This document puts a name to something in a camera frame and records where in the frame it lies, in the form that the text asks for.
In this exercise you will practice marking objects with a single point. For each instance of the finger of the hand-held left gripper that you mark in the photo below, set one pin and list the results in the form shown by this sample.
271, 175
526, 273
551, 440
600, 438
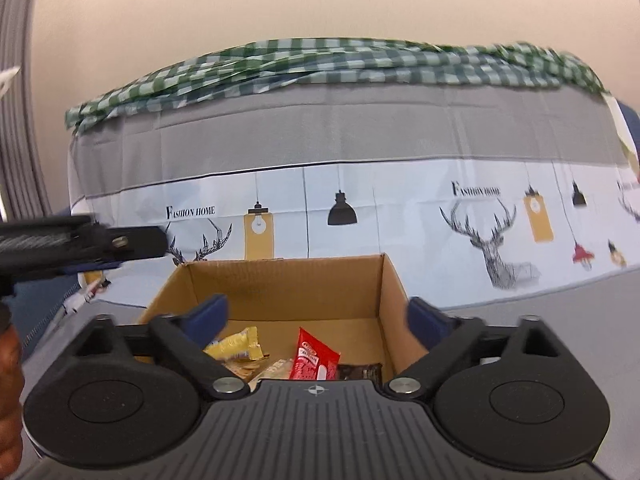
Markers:
132, 242

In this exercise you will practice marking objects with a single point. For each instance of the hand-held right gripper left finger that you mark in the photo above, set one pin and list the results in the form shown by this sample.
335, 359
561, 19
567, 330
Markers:
210, 317

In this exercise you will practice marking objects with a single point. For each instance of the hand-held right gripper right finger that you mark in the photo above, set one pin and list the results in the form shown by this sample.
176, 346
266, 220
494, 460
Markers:
427, 320

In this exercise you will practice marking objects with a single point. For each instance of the yellow snack packet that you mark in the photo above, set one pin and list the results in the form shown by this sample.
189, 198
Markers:
235, 345

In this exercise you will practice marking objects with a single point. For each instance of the clear bag of crackers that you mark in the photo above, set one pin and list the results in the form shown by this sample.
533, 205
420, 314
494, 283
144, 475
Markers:
270, 370

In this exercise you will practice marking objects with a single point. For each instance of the dark brown chocolate packet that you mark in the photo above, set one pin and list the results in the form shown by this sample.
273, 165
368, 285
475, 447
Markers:
357, 372

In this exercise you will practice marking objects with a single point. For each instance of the cardboard box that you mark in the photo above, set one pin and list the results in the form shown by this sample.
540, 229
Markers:
300, 285

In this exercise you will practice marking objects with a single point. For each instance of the red biscuit packet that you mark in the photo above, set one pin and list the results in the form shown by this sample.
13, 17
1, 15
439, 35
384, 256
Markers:
310, 360

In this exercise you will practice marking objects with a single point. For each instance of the person's left hand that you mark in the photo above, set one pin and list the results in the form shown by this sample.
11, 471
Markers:
10, 400

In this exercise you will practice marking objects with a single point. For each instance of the grey curtain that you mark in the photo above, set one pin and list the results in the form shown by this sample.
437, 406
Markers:
20, 150

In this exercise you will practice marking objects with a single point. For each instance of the green checked cloth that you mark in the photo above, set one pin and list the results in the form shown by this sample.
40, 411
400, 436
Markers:
325, 60

